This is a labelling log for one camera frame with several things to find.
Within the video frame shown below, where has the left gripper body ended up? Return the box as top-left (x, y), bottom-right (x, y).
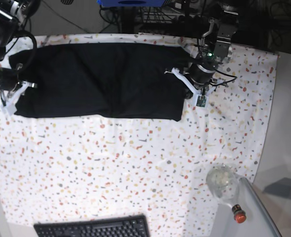
top-left (183, 60), bottom-right (232, 99)

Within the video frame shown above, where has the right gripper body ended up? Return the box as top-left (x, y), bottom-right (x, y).
top-left (0, 63), bottom-right (27, 91)

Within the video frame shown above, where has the black t-shirt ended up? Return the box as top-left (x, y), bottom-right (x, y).
top-left (16, 43), bottom-right (189, 121)

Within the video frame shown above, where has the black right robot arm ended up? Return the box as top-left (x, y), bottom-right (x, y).
top-left (0, 0), bottom-right (41, 90)

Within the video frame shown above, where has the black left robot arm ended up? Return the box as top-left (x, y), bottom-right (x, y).
top-left (183, 0), bottom-right (242, 101)

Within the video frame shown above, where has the clear glass bottle red cap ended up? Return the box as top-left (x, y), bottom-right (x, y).
top-left (206, 165), bottom-right (247, 224)

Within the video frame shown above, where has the blue box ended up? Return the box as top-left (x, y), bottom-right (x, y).
top-left (97, 0), bottom-right (172, 7)

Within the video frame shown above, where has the terrazzo pattern tablecloth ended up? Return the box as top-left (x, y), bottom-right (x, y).
top-left (0, 45), bottom-right (278, 237)

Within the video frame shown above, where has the black computer keyboard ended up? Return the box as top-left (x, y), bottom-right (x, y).
top-left (34, 215), bottom-right (150, 237)

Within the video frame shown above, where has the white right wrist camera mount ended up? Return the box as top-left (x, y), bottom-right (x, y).
top-left (0, 80), bottom-right (38, 116)

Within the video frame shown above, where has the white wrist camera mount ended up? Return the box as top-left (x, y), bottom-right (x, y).
top-left (164, 67), bottom-right (231, 109)
top-left (0, 80), bottom-right (38, 116)

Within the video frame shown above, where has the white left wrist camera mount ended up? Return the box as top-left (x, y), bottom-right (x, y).
top-left (164, 67), bottom-right (231, 109)

